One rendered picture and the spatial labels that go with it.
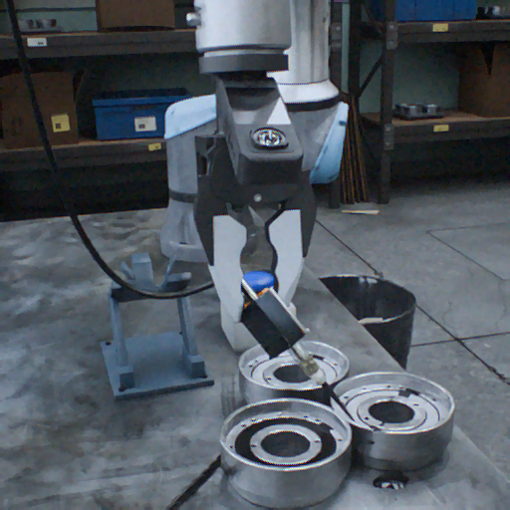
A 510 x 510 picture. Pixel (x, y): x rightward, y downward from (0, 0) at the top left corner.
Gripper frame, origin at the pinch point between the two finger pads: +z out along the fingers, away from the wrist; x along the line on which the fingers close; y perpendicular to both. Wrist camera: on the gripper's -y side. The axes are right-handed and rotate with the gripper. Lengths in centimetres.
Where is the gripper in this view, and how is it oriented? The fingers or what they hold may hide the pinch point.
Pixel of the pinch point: (259, 307)
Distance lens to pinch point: 62.7
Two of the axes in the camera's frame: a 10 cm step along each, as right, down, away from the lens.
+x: -9.7, 0.8, -2.1
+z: 0.4, 9.8, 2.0
